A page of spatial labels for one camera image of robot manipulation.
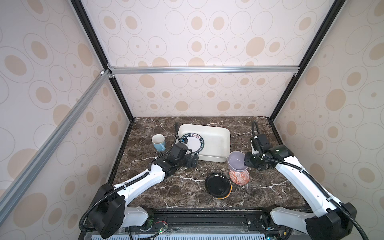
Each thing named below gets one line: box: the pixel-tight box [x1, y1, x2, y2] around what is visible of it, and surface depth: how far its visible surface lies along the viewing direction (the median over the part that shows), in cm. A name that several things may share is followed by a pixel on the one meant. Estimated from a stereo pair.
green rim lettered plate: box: [180, 133, 205, 155], surface depth 105 cm
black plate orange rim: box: [204, 172, 233, 200], surface depth 85 cm
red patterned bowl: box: [229, 168, 251, 186], surface depth 89 cm
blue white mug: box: [151, 134, 166, 152], surface depth 97 cm
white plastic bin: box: [178, 124, 231, 163], surface depth 107 cm
